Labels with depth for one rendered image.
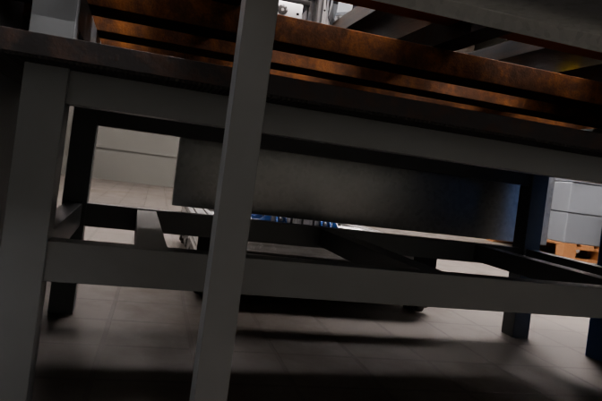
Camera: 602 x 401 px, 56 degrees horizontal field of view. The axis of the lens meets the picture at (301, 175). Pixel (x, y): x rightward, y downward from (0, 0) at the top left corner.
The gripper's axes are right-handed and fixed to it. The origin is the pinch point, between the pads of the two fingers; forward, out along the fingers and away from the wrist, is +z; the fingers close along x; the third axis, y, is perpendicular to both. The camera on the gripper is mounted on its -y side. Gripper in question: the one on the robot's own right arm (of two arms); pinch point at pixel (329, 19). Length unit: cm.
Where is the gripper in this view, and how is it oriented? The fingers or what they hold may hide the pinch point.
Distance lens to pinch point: 163.8
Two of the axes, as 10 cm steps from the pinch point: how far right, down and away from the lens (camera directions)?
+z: -1.3, 9.9, 0.0
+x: -2.7, -0.4, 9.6
